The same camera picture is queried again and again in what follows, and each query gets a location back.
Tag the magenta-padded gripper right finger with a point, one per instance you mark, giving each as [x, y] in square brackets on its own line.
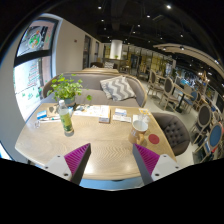
[148, 160]

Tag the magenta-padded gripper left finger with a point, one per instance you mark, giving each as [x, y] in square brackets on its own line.
[76, 160]

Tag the green-labelled clear drink bottle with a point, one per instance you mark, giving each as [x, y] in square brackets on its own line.
[65, 120]

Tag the flat round red coaster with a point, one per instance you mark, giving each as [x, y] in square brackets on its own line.
[153, 138]

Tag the tan cup with white inside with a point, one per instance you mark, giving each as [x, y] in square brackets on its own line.
[137, 133]

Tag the dark tufted armchair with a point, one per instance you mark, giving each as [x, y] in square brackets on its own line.
[173, 131]

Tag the clear plastic cup with straw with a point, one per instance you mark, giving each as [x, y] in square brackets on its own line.
[144, 117]

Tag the yellow and white card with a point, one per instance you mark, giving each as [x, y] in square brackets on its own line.
[144, 111]

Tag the printed white leaflet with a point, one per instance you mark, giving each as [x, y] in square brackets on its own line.
[86, 110]

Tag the pill blister pack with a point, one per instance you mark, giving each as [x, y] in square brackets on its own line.
[36, 124]

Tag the blue and white booklet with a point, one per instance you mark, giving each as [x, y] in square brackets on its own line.
[120, 115]

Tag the small blue and white box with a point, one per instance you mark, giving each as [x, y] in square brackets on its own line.
[41, 115]

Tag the grey curved sofa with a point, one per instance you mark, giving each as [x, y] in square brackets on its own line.
[93, 96]

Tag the green potted plant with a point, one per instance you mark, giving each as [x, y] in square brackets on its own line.
[65, 88]

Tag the group of dining chairs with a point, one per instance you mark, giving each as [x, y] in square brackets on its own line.
[168, 88]

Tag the grey white chevron cushion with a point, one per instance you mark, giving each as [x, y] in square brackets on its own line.
[117, 88]

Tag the wooden shelf unit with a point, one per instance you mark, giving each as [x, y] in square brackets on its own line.
[153, 61]

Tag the dark framed window picture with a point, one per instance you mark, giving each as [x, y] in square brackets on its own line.
[35, 38]

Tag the group of ceiling lights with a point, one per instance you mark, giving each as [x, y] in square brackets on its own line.
[168, 6]

